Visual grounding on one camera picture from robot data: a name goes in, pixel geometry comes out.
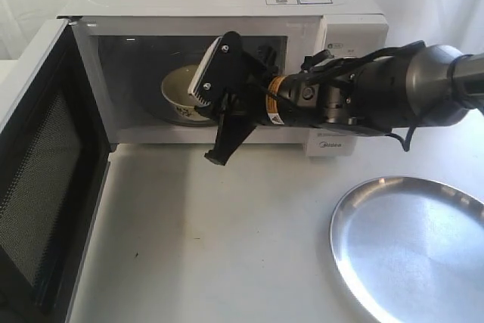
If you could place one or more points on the round stainless steel tray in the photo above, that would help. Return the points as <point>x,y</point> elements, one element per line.
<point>410,250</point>

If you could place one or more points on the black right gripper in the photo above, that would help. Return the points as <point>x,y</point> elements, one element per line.
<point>242,86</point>

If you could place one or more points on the white Midea microwave oven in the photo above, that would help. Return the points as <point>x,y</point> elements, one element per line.
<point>128,42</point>

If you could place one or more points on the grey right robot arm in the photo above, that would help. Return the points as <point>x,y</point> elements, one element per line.
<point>411,86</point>

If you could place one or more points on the cream ceramic bowl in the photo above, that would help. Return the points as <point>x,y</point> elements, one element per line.
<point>174,89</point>

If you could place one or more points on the white microwave door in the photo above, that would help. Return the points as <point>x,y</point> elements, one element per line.
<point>54,161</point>

